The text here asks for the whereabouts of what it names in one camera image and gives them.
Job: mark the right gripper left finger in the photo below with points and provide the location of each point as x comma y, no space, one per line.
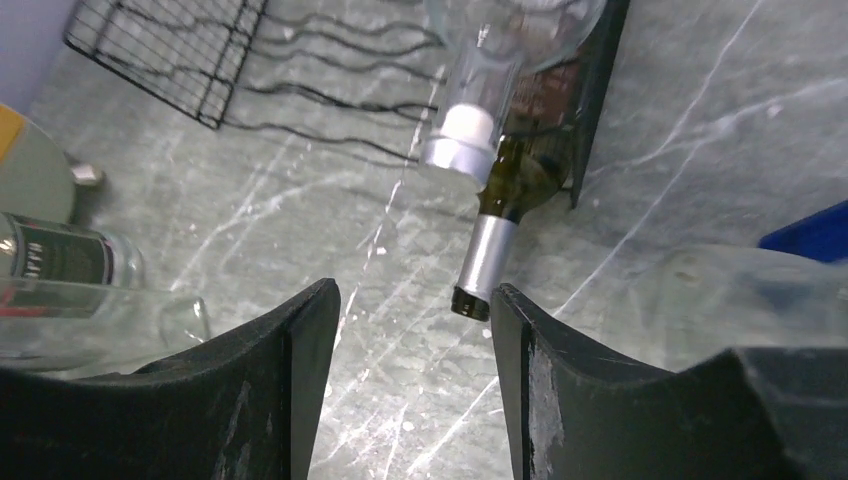
244,405

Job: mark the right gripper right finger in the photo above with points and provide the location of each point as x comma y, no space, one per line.
577,409

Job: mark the clear round labelled bottle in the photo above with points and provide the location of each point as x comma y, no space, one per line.
493,44

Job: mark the clear slim bottle near left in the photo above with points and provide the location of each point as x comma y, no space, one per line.
72,330

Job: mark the round clear bottle white cap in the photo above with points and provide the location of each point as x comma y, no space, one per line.
44,250

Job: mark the tall blue square bottle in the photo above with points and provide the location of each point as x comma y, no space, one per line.
821,236

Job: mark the white orange cylinder drum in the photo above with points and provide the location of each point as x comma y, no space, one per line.
38,179

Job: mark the black wire wine rack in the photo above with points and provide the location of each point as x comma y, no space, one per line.
195,55

